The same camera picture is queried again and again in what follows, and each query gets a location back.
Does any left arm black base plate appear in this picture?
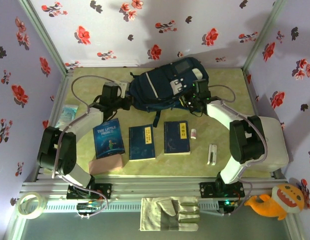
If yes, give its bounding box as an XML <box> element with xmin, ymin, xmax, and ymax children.
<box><xmin>66</xmin><ymin>183</ymin><xmax>113</xmax><ymax>200</ymax></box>

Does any left arm grey cable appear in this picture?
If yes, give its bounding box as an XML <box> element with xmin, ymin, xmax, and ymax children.
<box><xmin>51</xmin><ymin>74</ymin><xmax>116</xmax><ymax>180</ymax></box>

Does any white square storage case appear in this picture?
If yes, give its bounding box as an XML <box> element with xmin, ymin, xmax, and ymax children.
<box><xmin>254</xmin><ymin>115</ymin><xmax>290</xmax><ymax>173</ymax></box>

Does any blue book yellow label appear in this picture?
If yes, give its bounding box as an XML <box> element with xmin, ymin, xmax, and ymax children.
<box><xmin>128</xmin><ymin>124</ymin><xmax>157</xmax><ymax>162</ymax></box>
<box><xmin>163</xmin><ymin>121</ymin><xmax>191</xmax><ymax>155</ymax></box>

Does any aluminium corner post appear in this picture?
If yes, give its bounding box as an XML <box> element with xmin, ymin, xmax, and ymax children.
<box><xmin>17</xmin><ymin>0</ymin><xmax>71</xmax><ymax>76</ymax></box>
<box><xmin>242</xmin><ymin>0</ymin><xmax>288</xmax><ymax>72</ymax></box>

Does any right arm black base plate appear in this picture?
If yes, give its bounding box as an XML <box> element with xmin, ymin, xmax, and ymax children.
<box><xmin>199</xmin><ymin>181</ymin><xmax>245</xmax><ymax>199</ymax></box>

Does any navy blue backpack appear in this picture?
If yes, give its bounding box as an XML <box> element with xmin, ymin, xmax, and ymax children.
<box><xmin>129</xmin><ymin>56</ymin><xmax>210</xmax><ymax>128</ymax></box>

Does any aluminium side rail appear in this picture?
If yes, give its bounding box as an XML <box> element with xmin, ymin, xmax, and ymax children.
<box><xmin>33</xmin><ymin>69</ymin><xmax>75</xmax><ymax>182</ymax></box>
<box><xmin>242</xmin><ymin>68</ymin><xmax>287</xmax><ymax>181</ymax></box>

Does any orange plush toy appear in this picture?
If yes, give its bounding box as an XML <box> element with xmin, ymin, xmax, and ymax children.
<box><xmin>244</xmin><ymin>183</ymin><xmax>306</xmax><ymax>221</ymax></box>

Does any blue tissue pack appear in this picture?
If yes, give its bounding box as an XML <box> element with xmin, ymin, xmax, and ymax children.
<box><xmin>54</xmin><ymin>103</ymin><xmax>79</xmax><ymax>128</ymax></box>

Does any grey work glove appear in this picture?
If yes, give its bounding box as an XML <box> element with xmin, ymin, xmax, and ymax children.
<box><xmin>139</xmin><ymin>196</ymin><xmax>201</xmax><ymax>232</ymax></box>

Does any white stapler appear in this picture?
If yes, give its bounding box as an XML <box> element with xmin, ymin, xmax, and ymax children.
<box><xmin>206</xmin><ymin>143</ymin><xmax>218</xmax><ymax>166</ymax></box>

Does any small circuit board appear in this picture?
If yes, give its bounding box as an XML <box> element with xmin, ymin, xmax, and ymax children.
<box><xmin>76</xmin><ymin>199</ymin><xmax>101</xmax><ymax>220</ymax></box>
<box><xmin>218</xmin><ymin>199</ymin><xmax>240</xmax><ymax>216</ymax></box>

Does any clear tape roll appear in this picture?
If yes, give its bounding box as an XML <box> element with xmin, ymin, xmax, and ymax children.
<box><xmin>15</xmin><ymin>191</ymin><xmax>47</xmax><ymax>220</ymax></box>

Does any slotted grey cable tray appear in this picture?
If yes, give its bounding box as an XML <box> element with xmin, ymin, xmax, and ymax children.
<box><xmin>43</xmin><ymin>201</ymin><xmax>221</xmax><ymax>213</ymax></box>

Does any aluminium frame rail long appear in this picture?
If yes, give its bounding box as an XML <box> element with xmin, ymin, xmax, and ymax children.
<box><xmin>19</xmin><ymin>174</ymin><xmax>288</xmax><ymax>201</ymax></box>

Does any Little Prince book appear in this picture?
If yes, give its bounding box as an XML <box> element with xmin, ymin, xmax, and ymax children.
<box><xmin>92</xmin><ymin>118</ymin><xmax>126</xmax><ymax>160</ymax></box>

